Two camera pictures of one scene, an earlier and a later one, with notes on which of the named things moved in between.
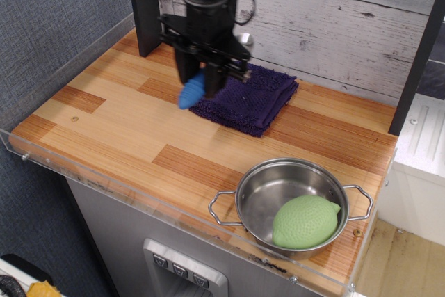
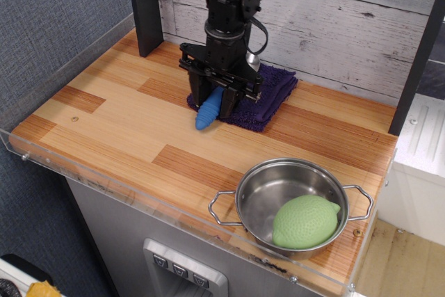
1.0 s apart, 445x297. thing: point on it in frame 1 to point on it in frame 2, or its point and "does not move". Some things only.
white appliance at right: (412, 197) does not move
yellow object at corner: (42, 289) does not move
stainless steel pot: (262, 188) does not move
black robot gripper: (206, 33) to (224, 61)
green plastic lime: (305, 222) does not move
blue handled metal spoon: (193, 91) to (212, 104)
